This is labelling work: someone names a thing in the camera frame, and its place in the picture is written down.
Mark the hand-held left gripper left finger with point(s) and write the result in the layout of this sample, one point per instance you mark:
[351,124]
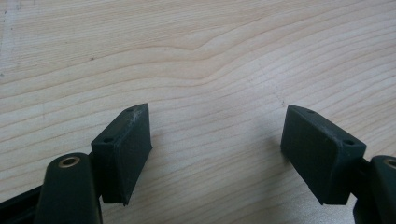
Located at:
[124,155]

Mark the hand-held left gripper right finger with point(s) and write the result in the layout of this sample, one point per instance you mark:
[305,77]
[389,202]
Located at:
[320,155]

